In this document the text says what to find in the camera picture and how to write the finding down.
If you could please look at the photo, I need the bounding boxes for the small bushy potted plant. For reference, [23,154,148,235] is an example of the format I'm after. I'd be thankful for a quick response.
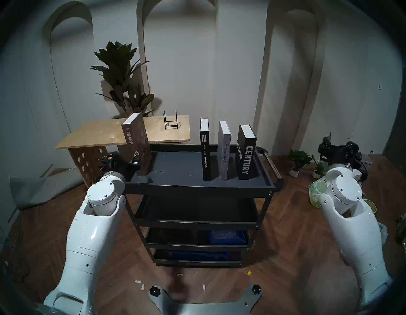
[287,149,313,178]

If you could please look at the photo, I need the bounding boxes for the dark grey utility cart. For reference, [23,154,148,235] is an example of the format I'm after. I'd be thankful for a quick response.
[122,143,285,269]

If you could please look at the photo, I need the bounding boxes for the black wire book stand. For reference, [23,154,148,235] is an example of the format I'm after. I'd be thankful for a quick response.
[163,110,179,130]

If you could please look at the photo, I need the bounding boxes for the large dark leafy plant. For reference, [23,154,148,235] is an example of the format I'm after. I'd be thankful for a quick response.
[89,41,156,118]

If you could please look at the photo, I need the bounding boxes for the grey metal robot base plate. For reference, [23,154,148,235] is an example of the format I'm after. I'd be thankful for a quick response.
[149,284,262,315]

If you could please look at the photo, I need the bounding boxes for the tall blue plastic bin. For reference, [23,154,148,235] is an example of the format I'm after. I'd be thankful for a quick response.
[209,229,247,245]

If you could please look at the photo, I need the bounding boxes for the green-lined waste basket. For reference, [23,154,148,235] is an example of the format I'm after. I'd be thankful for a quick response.
[309,180,327,209]

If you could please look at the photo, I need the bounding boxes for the black Century book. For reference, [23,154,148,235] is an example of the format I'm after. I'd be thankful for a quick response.
[235,124,257,180]

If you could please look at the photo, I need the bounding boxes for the small thin potted plant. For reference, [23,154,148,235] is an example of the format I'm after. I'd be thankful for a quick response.
[312,155,327,179]

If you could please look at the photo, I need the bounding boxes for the grey Discontent book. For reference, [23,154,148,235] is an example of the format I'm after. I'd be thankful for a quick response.
[217,120,232,181]

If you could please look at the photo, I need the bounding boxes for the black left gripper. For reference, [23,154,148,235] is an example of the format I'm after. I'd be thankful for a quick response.
[100,151,141,181]

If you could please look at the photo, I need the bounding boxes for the black Fashion book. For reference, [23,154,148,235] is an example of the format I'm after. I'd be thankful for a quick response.
[200,117,211,181]

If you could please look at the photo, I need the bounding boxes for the grey rolled floor mat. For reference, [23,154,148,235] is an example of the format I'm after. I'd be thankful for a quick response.
[9,168,84,211]

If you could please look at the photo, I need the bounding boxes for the brown Homes book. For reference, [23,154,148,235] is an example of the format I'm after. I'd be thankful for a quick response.
[121,112,152,176]

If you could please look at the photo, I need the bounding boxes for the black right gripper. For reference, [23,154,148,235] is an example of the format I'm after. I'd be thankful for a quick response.
[318,133,368,178]

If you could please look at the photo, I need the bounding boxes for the light wooden table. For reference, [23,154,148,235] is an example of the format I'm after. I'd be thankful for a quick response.
[55,115,191,188]

